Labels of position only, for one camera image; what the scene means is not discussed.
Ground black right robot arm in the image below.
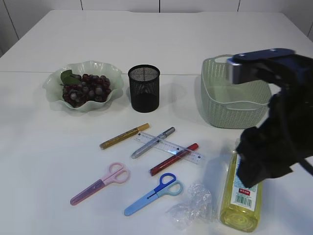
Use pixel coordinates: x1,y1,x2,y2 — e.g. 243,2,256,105
236,54,313,188

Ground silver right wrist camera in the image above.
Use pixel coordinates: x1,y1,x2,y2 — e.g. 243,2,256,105
226,48,295,85

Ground yellow tea drink bottle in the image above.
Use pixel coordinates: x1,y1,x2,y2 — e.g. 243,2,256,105
220,149,263,233

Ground purple artificial grape bunch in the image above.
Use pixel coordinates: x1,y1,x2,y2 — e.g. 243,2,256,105
60,70,112,108

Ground silver glitter pen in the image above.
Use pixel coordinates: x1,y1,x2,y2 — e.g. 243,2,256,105
131,127,175,159

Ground green wavy glass plate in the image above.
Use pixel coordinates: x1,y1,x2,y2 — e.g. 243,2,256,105
43,60,123,112

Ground clear plastic sheet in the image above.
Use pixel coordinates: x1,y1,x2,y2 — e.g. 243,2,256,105
166,181,215,230

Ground blue scissors with cover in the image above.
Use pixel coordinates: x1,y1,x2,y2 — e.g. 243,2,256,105
124,173,184,216

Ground gold glitter pen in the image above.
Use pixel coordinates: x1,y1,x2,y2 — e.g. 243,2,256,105
99,123,150,149

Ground pink scissors with cover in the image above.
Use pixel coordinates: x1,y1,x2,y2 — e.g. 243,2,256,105
70,162,131,206

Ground red glitter pen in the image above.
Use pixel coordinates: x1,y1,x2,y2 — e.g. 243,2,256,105
149,143,199,176

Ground black mesh pen holder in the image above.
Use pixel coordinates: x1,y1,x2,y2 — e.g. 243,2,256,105
128,65,160,113

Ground green plastic woven basket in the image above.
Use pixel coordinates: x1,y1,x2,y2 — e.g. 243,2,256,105
201,54,272,129

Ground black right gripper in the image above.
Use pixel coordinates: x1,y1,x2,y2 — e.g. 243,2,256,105
236,93,313,188

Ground clear plastic ruler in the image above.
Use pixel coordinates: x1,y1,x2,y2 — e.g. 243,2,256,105
134,132,205,165

